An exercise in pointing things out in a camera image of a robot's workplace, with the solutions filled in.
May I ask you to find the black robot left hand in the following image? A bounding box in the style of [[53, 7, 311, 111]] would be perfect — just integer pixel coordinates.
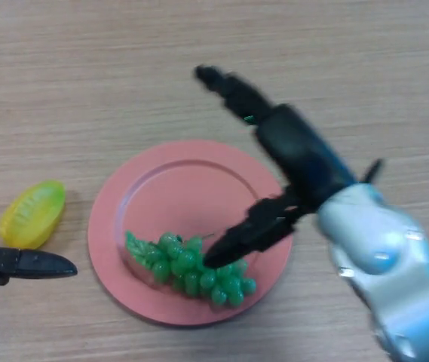
[[0, 66, 78, 287]]

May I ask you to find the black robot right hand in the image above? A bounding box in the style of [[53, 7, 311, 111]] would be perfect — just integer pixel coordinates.
[[193, 64, 358, 269]]

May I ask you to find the green grapes bunch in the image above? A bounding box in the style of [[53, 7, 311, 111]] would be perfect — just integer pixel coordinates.
[[124, 230, 257, 308]]

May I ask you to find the pink round plate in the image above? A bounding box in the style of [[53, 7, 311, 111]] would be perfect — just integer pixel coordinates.
[[87, 140, 294, 327]]

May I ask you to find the yellow green starfruit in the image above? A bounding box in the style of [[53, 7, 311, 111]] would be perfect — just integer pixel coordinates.
[[0, 179, 67, 250]]

